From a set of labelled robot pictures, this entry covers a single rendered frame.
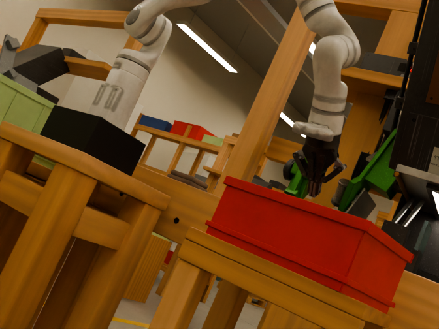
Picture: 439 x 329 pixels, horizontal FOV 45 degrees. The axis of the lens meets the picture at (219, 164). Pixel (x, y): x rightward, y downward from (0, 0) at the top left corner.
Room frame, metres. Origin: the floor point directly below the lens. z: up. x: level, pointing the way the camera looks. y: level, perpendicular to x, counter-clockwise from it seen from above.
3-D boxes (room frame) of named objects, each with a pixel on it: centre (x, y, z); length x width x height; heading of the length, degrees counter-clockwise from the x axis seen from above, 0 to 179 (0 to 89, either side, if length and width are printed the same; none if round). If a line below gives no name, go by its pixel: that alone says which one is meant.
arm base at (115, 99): (1.31, 0.30, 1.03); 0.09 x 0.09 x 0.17; 62
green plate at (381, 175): (1.43, -0.43, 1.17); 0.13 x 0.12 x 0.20; 59
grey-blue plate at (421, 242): (1.26, -0.52, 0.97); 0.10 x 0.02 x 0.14; 149
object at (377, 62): (1.78, -0.39, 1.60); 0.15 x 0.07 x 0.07; 59
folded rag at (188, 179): (1.48, 0.06, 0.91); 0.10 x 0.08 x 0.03; 46
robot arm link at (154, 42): (1.32, 0.31, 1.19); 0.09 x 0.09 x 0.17; 41
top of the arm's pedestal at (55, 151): (1.31, 0.30, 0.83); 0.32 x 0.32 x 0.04; 54
